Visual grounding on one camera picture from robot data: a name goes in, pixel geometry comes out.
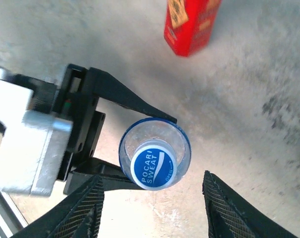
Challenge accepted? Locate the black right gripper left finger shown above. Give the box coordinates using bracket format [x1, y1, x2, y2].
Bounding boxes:
[12, 173, 105, 238]

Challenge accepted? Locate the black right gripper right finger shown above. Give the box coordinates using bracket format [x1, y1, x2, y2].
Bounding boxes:
[201, 170, 300, 238]

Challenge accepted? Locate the blue and white bottle cap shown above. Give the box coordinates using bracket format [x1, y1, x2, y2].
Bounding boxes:
[130, 145, 178, 191]

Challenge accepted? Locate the small blue-label water bottle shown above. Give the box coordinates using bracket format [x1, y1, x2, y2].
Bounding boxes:
[118, 117, 192, 191]

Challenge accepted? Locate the red juice bottle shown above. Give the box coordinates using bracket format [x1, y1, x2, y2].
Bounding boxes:
[163, 0, 223, 58]

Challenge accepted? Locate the aluminium mounting rail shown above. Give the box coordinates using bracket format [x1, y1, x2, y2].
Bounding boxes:
[0, 186, 29, 238]

